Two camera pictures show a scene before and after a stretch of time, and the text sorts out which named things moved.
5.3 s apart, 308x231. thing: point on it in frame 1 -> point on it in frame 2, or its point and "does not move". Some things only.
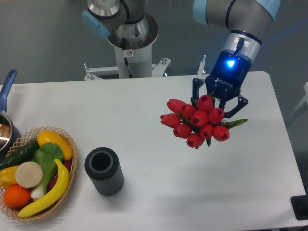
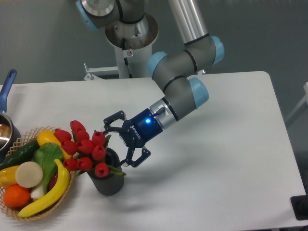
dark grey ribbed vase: (102, 164) does not move
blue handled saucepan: (9, 134) does not move
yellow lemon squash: (48, 136) does not move
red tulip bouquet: (198, 121) -> (89, 151)
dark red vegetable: (67, 164) does not move
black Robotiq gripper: (224, 80) -> (137, 131)
